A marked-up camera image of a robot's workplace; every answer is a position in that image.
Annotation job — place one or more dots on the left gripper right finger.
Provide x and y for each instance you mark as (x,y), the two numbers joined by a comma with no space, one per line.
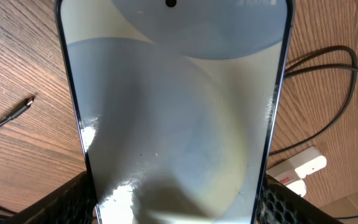
(279,205)

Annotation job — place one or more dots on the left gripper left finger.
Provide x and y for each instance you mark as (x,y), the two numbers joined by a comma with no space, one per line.
(72,203)

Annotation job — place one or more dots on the blue-screen smartphone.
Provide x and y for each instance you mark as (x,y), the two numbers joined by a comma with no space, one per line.
(175,103)

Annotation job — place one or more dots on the white power strip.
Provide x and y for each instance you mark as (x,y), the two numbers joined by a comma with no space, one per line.
(298,166)

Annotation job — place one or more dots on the white USB wall charger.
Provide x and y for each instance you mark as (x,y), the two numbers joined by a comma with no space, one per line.
(298,187)

